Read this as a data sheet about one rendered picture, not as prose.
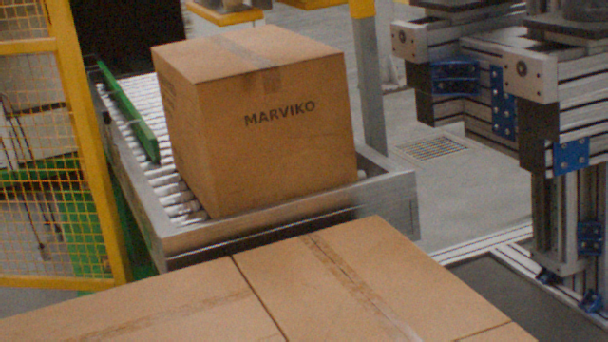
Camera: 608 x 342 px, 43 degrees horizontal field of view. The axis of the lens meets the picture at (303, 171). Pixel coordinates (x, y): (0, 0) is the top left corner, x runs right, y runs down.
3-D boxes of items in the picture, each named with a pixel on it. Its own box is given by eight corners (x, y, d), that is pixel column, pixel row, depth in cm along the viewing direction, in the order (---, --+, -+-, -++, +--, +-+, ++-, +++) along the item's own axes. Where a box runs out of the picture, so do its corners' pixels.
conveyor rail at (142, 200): (85, 108, 402) (77, 73, 396) (95, 106, 404) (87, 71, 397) (173, 305, 196) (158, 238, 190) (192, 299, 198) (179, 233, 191)
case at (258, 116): (174, 166, 253) (150, 47, 239) (288, 139, 265) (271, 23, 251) (220, 232, 200) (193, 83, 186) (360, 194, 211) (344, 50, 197)
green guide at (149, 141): (85, 80, 398) (81, 63, 395) (105, 76, 401) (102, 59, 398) (131, 168, 255) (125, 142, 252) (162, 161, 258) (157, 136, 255)
